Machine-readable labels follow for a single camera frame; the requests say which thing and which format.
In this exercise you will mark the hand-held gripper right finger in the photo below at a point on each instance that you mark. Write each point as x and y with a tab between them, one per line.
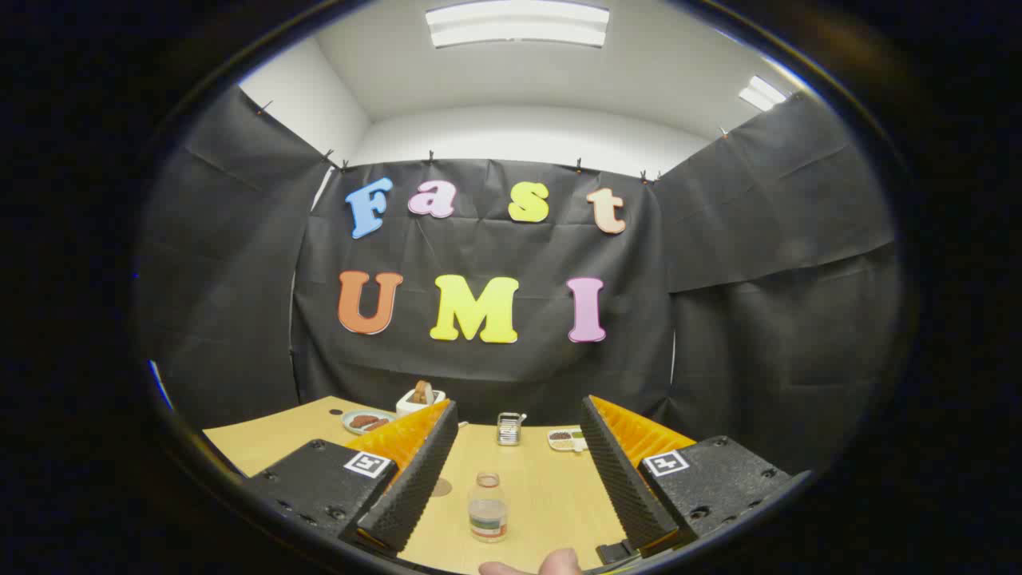
627	479

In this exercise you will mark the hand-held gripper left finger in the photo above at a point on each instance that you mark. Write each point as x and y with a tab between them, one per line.
415	487

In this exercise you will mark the round brown coaster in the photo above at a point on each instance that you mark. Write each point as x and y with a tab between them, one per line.
444	487

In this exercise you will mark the clear plastic juice bottle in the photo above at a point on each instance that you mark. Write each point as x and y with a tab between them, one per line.
488	511

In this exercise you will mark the brown food piece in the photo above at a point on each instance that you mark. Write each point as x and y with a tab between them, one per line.
363	420
378	426

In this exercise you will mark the white divided condiment dish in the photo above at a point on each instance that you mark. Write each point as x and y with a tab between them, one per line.
565	439

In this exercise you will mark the white toaster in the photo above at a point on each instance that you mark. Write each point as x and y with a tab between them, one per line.
409	406

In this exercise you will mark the wooden table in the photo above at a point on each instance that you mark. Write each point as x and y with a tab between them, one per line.
543	495

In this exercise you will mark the pale green plate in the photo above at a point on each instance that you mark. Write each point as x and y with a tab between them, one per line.
351	428

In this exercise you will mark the brown toast slice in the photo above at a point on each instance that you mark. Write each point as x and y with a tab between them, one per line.
421	391

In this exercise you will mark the small ceiling light panel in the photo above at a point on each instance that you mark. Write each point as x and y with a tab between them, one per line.
762	93

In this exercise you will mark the large ceiling light panel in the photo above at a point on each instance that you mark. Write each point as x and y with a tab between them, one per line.
517	22

